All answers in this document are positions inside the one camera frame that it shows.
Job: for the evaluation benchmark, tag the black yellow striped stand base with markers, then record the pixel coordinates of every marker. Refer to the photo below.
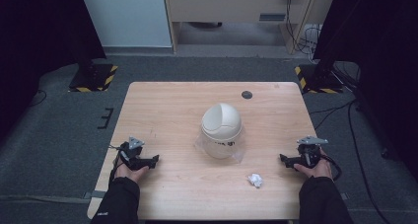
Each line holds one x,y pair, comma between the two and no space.
93,77
320,81

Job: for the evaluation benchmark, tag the grey floor tape strip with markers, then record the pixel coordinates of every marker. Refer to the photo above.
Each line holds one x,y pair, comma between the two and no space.
94,194

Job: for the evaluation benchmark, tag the crumpled white paper ball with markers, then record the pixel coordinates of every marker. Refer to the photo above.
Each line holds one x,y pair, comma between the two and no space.
255,180

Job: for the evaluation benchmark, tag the white dome-lid trash can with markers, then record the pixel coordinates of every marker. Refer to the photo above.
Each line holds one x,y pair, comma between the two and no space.
221,128

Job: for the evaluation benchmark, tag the white panel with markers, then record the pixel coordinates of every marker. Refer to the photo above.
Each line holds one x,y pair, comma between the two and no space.
126,16

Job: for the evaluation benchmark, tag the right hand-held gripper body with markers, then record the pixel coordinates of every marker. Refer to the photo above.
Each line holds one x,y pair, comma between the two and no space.
310,150

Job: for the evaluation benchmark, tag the dark round table grommet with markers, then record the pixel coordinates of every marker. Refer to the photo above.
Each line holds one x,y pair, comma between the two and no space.
246,94

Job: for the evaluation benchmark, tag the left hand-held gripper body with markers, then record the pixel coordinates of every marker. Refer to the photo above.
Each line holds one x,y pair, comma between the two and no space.
130,151

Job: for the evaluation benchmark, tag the person's right hand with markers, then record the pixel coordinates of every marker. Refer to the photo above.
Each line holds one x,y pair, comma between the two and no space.
318,169

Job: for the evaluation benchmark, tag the clear plastic bin liner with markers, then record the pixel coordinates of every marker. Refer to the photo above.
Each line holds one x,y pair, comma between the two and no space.
239,154

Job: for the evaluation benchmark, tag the black curtain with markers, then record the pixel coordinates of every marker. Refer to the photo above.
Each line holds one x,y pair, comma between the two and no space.
39,36
381,53

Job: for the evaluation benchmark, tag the light wooden desk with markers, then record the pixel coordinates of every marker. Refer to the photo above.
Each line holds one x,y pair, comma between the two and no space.
230,7

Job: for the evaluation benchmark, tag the person's left hand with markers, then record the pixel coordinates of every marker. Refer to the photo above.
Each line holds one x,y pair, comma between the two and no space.
130,174

